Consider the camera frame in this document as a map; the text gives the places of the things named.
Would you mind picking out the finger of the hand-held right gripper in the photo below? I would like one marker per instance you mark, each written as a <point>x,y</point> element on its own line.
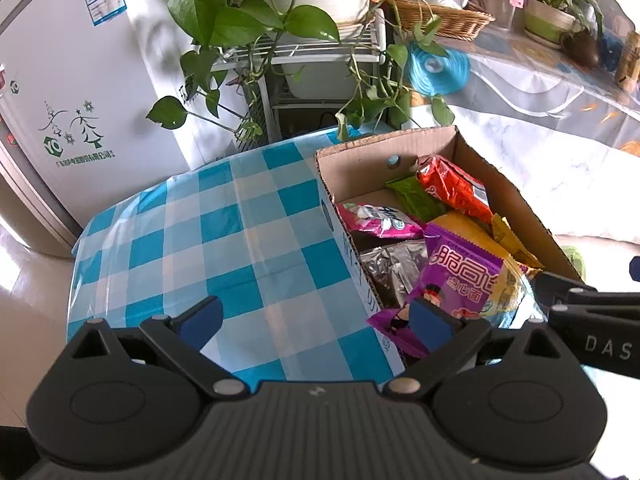
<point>560,290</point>

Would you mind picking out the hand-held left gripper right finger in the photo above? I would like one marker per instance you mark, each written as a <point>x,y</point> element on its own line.
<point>430,325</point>

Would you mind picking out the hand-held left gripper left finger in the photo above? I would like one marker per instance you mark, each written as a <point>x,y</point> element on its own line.
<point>202,322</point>

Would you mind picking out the gold and white chip bag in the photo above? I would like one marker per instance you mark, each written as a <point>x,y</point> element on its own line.
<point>512,290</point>

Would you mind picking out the purple snack packet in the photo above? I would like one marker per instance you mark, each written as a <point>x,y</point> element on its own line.
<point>460,280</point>

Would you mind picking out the silver snack packet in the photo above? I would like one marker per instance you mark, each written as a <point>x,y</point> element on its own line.
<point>390,270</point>

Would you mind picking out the yellow orange snack packet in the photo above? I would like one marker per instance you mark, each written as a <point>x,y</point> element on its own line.
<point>460,225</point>

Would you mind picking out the magenta snack packet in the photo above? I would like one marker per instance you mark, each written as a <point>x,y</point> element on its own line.
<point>380,220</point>

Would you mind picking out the green snack packet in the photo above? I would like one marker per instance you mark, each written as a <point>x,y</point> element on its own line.
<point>415,200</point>

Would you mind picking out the cardboard box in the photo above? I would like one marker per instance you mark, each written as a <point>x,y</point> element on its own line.
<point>360,170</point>

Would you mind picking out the green round object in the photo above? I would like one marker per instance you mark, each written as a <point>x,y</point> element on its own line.
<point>574,262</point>

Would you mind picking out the blue checkered tablecloth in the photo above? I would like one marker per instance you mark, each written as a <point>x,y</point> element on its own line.
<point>225,240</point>

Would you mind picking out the white patterned table cover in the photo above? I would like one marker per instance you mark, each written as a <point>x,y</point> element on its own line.
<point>540,125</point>

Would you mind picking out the tall printed jar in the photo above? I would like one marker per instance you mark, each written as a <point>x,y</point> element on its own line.
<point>629,60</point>

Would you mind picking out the dark brown pot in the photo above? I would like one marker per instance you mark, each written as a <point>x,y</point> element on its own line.
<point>582,50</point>

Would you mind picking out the blue round disc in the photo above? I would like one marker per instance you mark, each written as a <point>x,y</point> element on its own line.
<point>435,70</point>

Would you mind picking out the white refrigerator with green print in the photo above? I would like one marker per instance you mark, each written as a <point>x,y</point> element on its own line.
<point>100,85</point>

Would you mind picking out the light green flower pot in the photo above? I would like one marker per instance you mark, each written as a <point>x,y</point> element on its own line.
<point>547,25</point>

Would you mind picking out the white lower planter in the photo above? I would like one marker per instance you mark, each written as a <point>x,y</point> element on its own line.
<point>320,80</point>

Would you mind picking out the white metal plant rack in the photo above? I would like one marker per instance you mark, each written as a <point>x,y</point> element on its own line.
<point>300,52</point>

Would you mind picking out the wicker basket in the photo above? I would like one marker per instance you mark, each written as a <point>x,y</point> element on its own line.
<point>450,22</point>

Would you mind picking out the clear container with pink lid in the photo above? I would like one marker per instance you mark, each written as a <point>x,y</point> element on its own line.
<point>502,5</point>

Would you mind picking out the green pothos plant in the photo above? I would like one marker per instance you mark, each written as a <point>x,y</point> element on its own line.
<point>220,15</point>

